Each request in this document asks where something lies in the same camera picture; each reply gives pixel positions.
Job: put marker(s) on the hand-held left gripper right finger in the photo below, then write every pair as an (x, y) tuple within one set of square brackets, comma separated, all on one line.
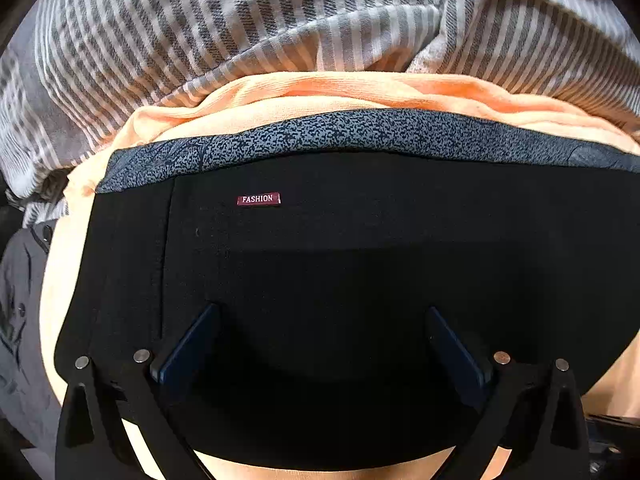
[(456, 347)]

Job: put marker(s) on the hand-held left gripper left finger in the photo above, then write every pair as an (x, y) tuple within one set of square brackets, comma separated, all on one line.
[(189, 347)]

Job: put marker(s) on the black pants with patterned waistband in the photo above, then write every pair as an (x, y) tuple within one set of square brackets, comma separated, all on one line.
[(350, 240)]

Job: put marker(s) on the dark grey jacket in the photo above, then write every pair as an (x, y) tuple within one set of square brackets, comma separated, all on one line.
[(22, 310)]

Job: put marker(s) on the orange blanket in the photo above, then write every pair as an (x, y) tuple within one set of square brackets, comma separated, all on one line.
[(300, 95)]

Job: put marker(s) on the grey white striped quilt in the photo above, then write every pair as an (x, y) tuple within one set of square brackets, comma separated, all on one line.
[(200, 25)]

